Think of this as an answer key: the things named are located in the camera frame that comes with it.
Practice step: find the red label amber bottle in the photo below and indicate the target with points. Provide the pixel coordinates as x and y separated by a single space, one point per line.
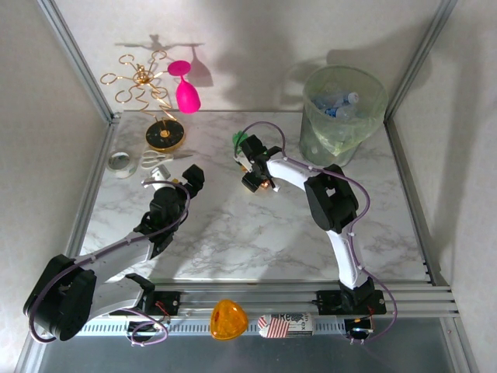
266 183

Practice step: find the green bottle yellow cap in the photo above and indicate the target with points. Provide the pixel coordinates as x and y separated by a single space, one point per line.
240 138

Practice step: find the blue label bottle white cap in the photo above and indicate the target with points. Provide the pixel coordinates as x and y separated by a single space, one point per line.
341 100

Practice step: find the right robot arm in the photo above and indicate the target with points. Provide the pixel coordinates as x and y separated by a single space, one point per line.
332 202

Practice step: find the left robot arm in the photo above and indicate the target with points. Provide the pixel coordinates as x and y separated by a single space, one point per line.
62 299

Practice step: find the translucent green waste bin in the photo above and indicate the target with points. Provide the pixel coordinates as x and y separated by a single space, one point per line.
314 147

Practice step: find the pink wine glass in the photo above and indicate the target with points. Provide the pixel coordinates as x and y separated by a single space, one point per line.
188 97

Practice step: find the orange triangular plastic case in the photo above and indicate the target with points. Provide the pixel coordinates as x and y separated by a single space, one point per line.
229 320

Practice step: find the grey metal lower shelf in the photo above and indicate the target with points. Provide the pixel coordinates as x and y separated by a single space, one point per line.
248 357

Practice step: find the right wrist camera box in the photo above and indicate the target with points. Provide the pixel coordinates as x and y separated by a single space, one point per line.
242 161

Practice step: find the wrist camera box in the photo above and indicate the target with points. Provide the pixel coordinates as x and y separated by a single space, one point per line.
157 175
242 161

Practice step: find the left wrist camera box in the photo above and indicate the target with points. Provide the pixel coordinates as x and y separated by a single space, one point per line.
157 175

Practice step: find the aluminium side rail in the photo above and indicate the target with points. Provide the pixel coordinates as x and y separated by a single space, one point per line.
411 194
92 194

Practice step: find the aluminium frame post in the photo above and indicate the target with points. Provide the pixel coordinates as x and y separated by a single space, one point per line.
77 58
420 58

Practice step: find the aluminium frame leg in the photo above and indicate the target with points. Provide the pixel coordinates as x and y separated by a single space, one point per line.
462 349
30 361

